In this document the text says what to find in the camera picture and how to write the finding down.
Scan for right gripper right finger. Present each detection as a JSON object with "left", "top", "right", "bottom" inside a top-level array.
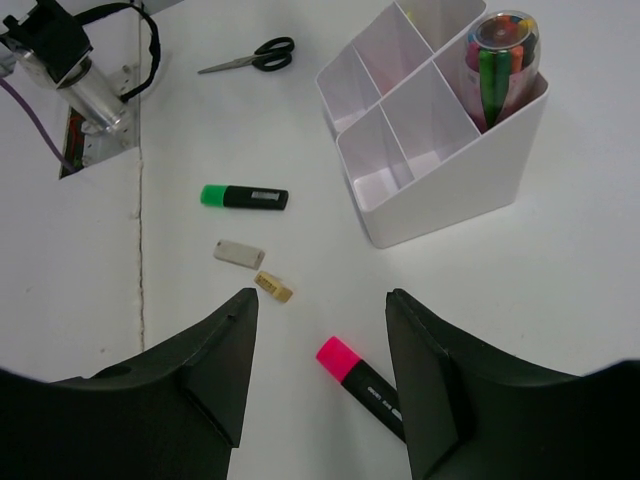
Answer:
[{"left": 385, "top": 289, "right": 639, "bottom": 479}]

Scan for grey eraser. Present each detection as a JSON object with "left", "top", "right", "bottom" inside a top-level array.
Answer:
[{"left": 213, "top": 240, "right": 265, "bottom": 270}]

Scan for small tan eraser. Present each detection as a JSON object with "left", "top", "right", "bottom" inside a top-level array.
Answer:
[{"left": 254, "top": 271, "right": 293, "bottom": 303}]

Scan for black handled scissors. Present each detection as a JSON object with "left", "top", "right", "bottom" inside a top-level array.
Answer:
[{"left": 197, "top": 36, "right": 295, "bottom": 75}]

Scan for white organizer box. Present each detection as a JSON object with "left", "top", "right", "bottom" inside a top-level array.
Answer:
[
  {"left": 336, "top": 48, "right": 549, "bottom": 249},
  {"left": 316, "top": 0, "right": 486, "bottom": 137}
]

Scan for right white organizer box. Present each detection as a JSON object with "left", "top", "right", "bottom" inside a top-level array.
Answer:
[{"left": 336, "top": 48, "right": 549, "bottom": 249}]

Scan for green black highlighter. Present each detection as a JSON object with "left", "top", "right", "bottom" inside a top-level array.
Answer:
[{"left": 200, "top": 185, "right": 289, "bottom": 211}]

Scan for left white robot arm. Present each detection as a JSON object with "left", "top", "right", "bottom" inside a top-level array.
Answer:
[{"left": 1, "top": 1, "right": 161, "bottom": 136}]

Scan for clear tube of colored pens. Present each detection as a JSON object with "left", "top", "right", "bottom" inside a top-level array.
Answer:
[{"left": 460, "top": 11, "right": 541, "bottom": 132}]

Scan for left white organizer box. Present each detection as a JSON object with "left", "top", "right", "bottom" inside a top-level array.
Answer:
[{"left": 316, "top": 0, "right": 486, "bottom": 137}]

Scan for pink black highlighter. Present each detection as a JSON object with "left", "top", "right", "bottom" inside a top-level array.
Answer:
[{"left": 316, "top": 336, "right": 406, "bottom": 442}]

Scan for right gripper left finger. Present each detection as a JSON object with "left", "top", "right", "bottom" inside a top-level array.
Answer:
[{"left": 1, "top": 288, "right": 259, "bottom": 479}]

